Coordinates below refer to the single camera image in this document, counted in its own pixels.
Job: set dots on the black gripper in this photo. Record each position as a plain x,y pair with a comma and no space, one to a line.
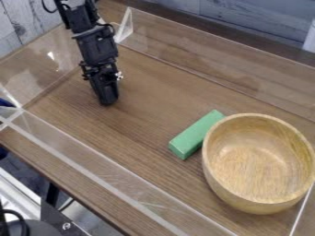
100,52

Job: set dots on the green rectangular block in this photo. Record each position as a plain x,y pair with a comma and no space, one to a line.
185,143

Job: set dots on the blue object at left edge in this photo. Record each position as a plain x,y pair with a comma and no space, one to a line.
5,103

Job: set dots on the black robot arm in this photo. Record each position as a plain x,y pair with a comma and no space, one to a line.
78,16

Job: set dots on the black table leg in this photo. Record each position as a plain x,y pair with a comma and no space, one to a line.
52,195

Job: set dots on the brown wooden bowl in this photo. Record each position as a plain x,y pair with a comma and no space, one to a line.
257,162

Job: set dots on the black metal mount plate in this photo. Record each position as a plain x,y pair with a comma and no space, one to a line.
61,223

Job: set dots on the clear acrylic corner bracket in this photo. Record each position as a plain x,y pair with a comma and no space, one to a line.
125,26

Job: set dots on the clear acrylic front wall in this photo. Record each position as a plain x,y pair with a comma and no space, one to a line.
115,193

